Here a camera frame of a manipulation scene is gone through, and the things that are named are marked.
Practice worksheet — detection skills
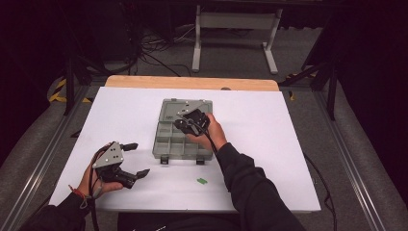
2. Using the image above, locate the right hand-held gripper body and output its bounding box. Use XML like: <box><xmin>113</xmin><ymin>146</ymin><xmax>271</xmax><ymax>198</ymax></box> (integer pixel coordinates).
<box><xmin>174</xmin><ymin>100</ymin><xmax>212</xmax><ymax>137</ymax></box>

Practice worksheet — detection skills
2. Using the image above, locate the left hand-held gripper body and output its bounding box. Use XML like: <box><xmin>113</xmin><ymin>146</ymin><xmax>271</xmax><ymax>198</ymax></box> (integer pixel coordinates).
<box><xmin>91</xmin><ymin>141</ymin><xmax>138</xmax><ymax>190</ymax></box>

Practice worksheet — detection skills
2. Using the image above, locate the clear plastic compartment box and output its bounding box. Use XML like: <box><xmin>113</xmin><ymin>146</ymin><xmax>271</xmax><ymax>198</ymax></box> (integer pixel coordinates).
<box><xmin>152</xmin><ymin>98</ymin><xmax>215</xmax><ymax>166</ymax></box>

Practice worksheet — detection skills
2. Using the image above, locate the person's right hand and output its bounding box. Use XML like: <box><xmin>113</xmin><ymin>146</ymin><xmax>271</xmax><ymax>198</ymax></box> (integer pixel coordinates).
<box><xmin>186</xmin><ymin>112</ymin><xmax>228</xmax><ymax>152</ymax></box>

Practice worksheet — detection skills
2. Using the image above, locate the person's left hand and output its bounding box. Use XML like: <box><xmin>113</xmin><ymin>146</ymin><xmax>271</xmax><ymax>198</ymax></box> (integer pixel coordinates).
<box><xmin>77</xmin><ymin>152</ymin><xmax>124</xmax><ymax>198</ymax></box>

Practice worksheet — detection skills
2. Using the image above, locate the wooden table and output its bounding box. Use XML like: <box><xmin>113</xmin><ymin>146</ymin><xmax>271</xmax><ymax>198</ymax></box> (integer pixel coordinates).
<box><xmin>105</xmin><ymin>75</ymin><xmax>280</xmax><ymax>92</ymax></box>

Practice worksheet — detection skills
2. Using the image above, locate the person's lap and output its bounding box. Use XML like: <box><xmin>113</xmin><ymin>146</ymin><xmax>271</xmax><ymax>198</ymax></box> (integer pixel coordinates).
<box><xmin>116</xmin><ymin>211</ymin><xmax>240</xmax><ymax>231</ymax></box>

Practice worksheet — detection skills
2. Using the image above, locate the black metal stand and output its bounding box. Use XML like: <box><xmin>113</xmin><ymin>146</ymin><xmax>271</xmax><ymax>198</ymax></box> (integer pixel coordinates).
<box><xmin>278</xmin><ymin>18</ymin><xmax>338</xmax><ymax>121</ymax></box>
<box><xmin>62</xmin><ymin>54</ymin><xmax>107</xmax><ymax>116</ymax></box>

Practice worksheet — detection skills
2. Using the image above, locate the white metal stand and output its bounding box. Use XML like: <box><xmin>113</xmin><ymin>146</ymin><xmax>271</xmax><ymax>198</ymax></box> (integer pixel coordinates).
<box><xmin>191</xmin><ymin>4</ymin><xmax>283</xmax><ymax>75</ymax></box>

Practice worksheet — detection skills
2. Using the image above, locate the right hand-held gripper cable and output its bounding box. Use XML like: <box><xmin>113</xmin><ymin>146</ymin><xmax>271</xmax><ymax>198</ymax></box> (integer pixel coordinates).
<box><xmin>182</xmin><ymin>116</ymin><xmax>219</xmax><ymax>156</ymax></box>

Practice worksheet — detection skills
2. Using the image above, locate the hand-held gripper cable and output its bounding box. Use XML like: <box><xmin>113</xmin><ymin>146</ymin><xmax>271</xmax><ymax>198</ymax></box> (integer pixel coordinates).
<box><xmin>88</xmin><ymin>145</ymin><xmax>112</xmax><ymax>231</ymax></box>
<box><xmin>182</xmin><ymin>116</ymin><xmax>219</xmax><ymax>156</ymax></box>

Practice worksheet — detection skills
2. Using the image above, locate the red bracelet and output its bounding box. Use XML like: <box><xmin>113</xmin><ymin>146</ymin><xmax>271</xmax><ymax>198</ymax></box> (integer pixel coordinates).
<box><xmin>67</xmin><ymin>184</ymin><xmax>90</xmax><ymax>210</ymax></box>

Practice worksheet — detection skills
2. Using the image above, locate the left hand-held gripper cable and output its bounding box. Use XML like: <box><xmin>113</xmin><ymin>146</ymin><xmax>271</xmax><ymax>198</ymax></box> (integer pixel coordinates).
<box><xmin>88</xmin><ymin>145</ymin><xmax>112</xmax><ymax>231</ymax></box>

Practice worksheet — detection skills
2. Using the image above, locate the aluminium rail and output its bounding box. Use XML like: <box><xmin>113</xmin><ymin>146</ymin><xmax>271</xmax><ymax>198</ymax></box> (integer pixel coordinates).
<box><xmin>0</xmin><ymin>85</ymin><xmax>92</xmax><ymax>231</ymax></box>
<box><xmin>312</xmin><ymin>90</ymin><xmax>388</xmax><ymax>231</ymax></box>

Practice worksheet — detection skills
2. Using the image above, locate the bundle of floor cables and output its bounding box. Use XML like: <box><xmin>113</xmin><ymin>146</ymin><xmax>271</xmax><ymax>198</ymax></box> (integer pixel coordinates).
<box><xmin>138</xmin><ymin>25</ymin><xmax>193</xmax><ymax>77</ymax></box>

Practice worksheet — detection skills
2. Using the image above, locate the black cable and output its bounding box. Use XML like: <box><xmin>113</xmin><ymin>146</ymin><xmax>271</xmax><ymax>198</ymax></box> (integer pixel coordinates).
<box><xmin>302</xmin><ymin>153</ymin><xmax>338</xmax><ymax>231</ymax></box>

